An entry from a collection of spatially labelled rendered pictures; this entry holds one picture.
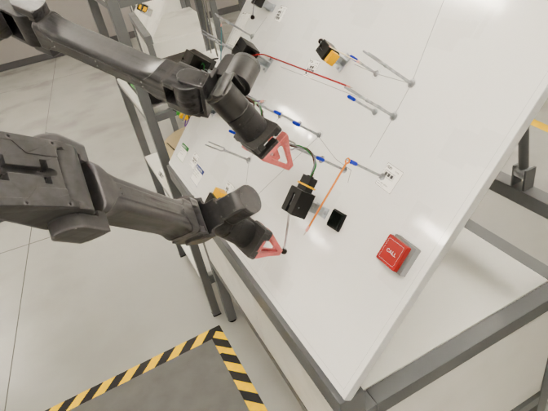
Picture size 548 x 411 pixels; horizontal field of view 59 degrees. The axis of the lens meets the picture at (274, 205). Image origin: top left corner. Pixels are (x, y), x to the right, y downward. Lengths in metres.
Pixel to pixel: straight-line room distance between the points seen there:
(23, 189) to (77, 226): 0.07
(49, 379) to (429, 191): 2.01
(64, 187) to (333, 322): 0.63
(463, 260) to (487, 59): 0.56
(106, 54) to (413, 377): 0.87
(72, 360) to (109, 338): 0.19
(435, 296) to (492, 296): 0.13
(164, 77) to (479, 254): 0.89
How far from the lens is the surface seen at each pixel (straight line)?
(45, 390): 2.49
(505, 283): 1.28
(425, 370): 1.08
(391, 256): 0.87
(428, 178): 0.91
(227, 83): 0.87
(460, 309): 1.20
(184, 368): 2.24
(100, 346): 2.52
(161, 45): 4.02
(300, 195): 1.00
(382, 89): 1.08
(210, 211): 0.89
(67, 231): 0.53
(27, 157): 0.51
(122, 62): 0.96
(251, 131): 0.89
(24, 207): 0.48
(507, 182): 1.26
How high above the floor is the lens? 1.67
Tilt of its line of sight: 34 degrees down
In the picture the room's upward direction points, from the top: 12 degrees counter-clockwise
